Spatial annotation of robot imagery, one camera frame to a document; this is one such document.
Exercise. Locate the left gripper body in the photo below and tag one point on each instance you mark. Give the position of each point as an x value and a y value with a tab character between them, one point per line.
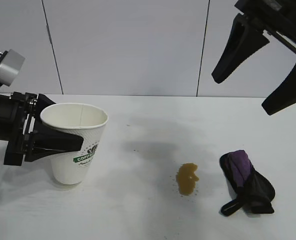
19	125

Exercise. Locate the brown liquid spill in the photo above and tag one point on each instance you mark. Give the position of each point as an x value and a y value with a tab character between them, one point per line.
186	180

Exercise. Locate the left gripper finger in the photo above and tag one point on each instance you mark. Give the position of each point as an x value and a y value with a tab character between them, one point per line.
53	142
44	101

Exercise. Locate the black and purple cloth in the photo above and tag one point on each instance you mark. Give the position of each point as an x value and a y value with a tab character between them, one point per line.
258	190

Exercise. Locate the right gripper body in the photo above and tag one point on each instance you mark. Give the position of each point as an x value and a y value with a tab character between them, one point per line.
283	20

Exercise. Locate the white paper coffee cup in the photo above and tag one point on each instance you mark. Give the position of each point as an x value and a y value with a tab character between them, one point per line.
65	170

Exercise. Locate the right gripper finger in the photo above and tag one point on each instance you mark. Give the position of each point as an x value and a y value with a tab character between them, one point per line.
239	47
289	91

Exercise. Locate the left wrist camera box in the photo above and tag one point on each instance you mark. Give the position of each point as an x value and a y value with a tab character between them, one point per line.
10	67

